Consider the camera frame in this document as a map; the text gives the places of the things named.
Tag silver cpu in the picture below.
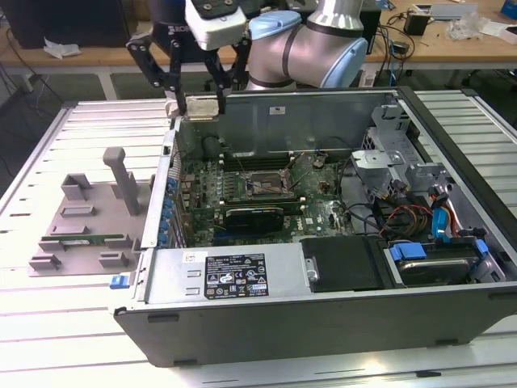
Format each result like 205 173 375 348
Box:
186 95 221 121

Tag hard disk in blue carrier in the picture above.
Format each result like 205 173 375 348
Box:
383 238 492 289

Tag large black box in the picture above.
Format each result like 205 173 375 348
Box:
2 0 141 50

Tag clear plastic bag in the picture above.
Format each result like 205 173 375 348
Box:
447 11 488 42

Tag black plastic shroud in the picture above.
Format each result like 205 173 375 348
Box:
299 235 395 294

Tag small black device box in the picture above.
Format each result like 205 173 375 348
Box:
403 10 432 36

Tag grey parts rack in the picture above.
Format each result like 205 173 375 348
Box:
27 146 153 279

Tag crumpled white paper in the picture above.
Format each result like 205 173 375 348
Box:
42 36 82 61

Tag black cylindrical component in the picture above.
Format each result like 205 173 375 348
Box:
203 136 222 159

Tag bundled power supply wires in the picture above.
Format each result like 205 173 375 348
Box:
377 201 434 239

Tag black pc case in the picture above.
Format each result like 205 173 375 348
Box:
114 86 517 368

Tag silver drive cage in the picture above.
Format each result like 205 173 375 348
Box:
349 103 457 203

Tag ram slot white latches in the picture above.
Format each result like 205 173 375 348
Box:
221 204 307 214
220 197 307 205
221 154 292 162

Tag cpu socket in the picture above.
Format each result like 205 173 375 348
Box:
241 169 294 199

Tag black graphics card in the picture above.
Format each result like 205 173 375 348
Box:
224 206 286 234

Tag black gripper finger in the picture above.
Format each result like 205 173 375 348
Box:
204 36 251 115
125 34 188 116

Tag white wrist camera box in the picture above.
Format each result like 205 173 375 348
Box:
184 0 248 53

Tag silver power supply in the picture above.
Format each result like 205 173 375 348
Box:
144 244 310 305

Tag green ram stick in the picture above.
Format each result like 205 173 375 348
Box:
40 234 124 247

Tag wooden desk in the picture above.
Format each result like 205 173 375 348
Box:
0 15 254 102
361 0 517 88

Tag green motherboard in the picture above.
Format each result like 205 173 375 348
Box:
177 155 359 248

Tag blue flat data cable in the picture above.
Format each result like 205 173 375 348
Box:
430 197 456 243

